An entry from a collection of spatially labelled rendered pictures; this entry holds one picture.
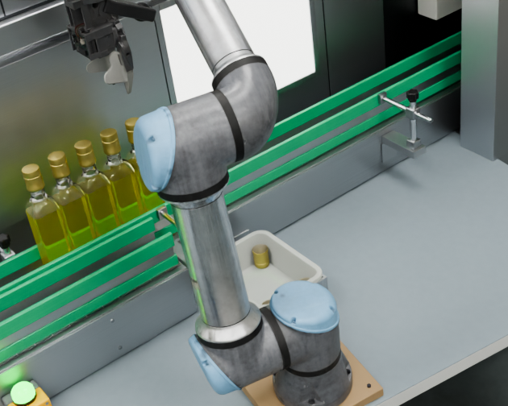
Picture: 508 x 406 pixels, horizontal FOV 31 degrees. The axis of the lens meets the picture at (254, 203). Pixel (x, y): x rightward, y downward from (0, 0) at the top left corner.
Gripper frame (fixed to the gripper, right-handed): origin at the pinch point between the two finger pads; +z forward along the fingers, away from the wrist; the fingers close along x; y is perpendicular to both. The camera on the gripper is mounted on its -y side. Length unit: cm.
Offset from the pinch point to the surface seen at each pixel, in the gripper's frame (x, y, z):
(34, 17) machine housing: -13.0, 9.2, -13.5
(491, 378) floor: 26, -82, 126
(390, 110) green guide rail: 5, -67, 35
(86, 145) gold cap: 0.9, 11.3, 9.0
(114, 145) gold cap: 1.5, 5.7, 11.5
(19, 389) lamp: 19, 44, 40
